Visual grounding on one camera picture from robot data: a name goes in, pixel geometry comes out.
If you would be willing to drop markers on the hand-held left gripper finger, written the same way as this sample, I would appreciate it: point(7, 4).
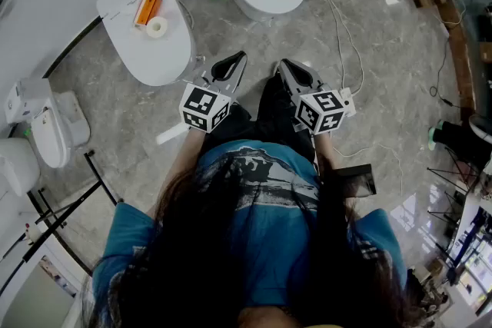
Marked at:
point(223, 60)
point(239, 73)

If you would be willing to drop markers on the person's right forearm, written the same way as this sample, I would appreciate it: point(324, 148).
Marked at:
point(326, 153)

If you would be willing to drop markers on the small white toilet grey base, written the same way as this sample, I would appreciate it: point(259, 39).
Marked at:
point(50, 134)

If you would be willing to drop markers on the white rounded fixture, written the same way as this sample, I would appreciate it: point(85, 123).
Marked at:
point(17, 165)

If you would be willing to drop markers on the person's blue t-shirt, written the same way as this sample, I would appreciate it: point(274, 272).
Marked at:
point(269, 238)

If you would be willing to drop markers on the white power strip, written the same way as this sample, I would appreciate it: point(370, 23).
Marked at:
point(350, 109)

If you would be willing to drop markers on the person's left forearm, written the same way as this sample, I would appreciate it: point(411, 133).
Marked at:
point(180, 161)

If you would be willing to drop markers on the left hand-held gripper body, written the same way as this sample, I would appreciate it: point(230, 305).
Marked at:
point(203, 107)

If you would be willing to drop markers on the black tripod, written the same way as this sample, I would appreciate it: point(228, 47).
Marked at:
point(459, 165)

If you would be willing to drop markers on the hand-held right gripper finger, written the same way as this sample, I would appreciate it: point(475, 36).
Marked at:
point(307, 72)
point(288, 82)

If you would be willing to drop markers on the orange and white box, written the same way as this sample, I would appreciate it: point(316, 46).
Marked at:
point(150, 7)

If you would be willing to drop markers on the brown wooden ledge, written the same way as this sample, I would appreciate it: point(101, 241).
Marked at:
point(457, 50)

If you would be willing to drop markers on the black metal stand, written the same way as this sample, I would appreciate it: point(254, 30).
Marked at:
point(102, 176)

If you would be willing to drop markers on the plain white toilet paper roll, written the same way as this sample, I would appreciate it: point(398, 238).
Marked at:
point(156, 28)

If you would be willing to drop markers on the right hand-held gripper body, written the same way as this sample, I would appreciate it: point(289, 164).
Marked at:
point(321, 111)

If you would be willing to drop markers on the white round device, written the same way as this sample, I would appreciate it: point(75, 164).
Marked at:
point(482, 126)

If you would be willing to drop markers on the white toilet with flat lid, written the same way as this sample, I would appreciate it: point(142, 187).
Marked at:
point(153, 57)

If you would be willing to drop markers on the black phone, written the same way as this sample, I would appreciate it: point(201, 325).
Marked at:
point(357, 180)

